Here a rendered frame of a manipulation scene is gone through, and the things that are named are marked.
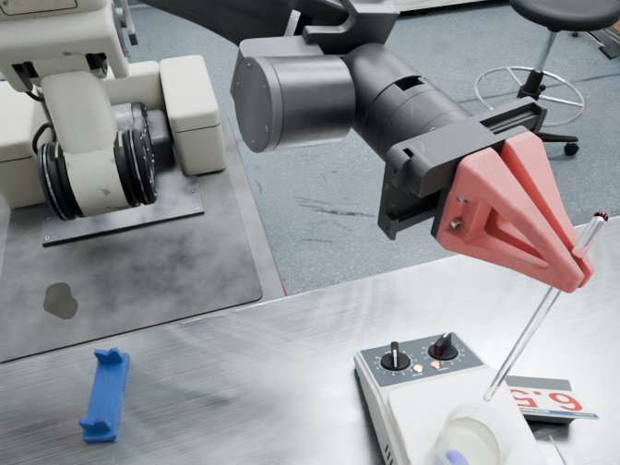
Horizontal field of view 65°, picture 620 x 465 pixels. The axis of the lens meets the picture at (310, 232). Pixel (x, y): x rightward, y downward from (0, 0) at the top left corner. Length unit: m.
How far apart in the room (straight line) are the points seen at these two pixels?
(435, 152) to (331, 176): 1.69
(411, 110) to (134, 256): 1.03
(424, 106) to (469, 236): 0.08
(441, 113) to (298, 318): 0.40
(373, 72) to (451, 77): 2.31
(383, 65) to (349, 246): 1.39
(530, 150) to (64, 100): 0.94
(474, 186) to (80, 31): 0.87
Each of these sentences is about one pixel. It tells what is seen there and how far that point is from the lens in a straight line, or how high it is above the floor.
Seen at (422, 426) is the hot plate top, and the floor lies 0.84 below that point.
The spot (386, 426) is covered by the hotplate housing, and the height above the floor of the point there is 0.82.
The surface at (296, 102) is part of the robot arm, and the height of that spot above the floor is 1.13.
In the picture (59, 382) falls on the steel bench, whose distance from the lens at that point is 0.66.
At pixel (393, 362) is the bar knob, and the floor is 0.81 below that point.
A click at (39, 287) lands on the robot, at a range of 1.29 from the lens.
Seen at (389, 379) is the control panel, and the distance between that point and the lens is 0.54.
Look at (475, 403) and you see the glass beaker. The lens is 0.44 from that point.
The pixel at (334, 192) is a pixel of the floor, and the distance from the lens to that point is 1.88.
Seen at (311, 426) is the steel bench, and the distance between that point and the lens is 0.58.
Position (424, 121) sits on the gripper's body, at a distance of 0.30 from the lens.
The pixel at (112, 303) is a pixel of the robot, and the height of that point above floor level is 0.37.
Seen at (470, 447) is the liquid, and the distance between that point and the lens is 0.46.
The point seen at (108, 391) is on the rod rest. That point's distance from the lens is 0.63.
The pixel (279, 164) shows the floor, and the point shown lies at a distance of 2.00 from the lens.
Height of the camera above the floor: 1.29
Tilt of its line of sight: 48 degrees down
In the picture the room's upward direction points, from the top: 1 degrees clockwise
